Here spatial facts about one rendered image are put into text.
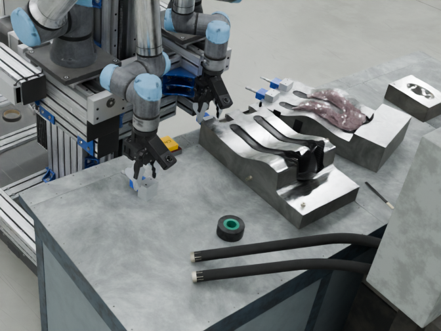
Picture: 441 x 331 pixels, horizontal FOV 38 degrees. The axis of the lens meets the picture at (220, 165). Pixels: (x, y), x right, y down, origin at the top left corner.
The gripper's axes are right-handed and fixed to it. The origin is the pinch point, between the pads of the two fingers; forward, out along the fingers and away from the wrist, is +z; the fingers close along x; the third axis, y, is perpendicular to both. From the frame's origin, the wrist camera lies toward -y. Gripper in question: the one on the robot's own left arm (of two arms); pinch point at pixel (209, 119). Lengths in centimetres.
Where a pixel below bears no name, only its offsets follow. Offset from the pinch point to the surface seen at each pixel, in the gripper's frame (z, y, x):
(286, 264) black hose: -2, -69, 20
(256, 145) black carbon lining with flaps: -3.2, -22.7, -3.4
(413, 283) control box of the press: -31, -104, 21
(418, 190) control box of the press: -52, -98, 21
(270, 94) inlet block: -3.6, 0.9, -26.9
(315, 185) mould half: -1.4, -45.9, -10.4
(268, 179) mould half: -3.8, -39.3, 4.0
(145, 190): 0.5, -23.9, 38.1
